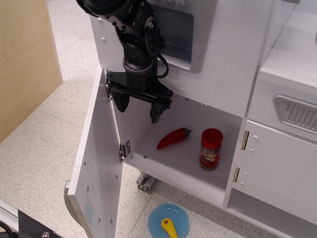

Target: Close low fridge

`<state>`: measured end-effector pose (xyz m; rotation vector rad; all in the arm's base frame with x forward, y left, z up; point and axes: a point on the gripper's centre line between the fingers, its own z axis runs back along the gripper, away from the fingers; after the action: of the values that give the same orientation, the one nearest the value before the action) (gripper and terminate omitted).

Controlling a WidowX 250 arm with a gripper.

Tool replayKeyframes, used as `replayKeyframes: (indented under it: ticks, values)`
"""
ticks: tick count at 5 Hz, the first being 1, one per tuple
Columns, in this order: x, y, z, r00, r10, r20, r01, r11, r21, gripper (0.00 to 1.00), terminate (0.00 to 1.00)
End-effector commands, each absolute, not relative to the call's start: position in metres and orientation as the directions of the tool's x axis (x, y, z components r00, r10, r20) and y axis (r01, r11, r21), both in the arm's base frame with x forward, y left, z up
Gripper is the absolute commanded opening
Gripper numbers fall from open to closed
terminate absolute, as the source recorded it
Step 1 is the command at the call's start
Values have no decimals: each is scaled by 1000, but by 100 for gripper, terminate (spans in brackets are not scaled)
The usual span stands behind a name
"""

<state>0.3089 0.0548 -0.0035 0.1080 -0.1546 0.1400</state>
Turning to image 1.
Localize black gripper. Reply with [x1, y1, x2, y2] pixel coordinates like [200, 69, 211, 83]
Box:
[106, 64, 173, 123]

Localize white low fridge door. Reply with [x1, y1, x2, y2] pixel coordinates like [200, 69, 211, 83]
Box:
[68, 67, 123, 238]

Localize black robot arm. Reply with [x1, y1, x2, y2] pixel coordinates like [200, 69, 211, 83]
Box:
[77, 0, 173, 123]

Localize red toy chili pepper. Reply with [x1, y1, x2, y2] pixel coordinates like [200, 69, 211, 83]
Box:
[157, 127, 191, 150]

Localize aluminium extrusion foot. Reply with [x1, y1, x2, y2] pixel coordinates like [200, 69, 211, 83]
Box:
[136, 174, 159, 194]

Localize red spice jar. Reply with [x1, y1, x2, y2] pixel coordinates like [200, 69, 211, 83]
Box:
[199, 128, 223, 171]

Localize grey ice dispenser recess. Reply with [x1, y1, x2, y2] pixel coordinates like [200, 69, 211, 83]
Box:
[150, 0, 209, 74]

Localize white toy kitchen cabinet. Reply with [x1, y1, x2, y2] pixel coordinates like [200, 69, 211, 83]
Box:
[91, 0, 317, 238]

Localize wooden board panel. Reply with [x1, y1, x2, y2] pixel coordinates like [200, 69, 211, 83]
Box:
[0, 0, 62, 141]

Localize blue plate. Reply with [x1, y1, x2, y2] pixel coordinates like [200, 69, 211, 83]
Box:
[148, 204, 190, 238]

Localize yellow toy utensil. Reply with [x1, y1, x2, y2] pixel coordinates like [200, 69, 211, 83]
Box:
[161, 218, 178, 238]

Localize white right cabinet door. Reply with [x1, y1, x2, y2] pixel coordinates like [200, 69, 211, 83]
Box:
[232, 121, 317, 224]

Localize grey oven vent panel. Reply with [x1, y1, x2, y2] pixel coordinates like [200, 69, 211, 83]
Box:
[272, 94, 317, 134]

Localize black mounting plate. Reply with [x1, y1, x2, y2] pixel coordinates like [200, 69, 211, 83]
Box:
[17, 210, 61, 238]

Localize grey fridge door handle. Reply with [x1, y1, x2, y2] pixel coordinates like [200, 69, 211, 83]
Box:
[63, 180, 86, 229]

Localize aluminium rail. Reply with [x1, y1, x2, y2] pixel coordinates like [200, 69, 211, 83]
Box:
[0, 199, 19, 232]

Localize black cable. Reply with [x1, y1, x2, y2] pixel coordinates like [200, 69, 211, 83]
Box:
[0, 220, 18, 238]

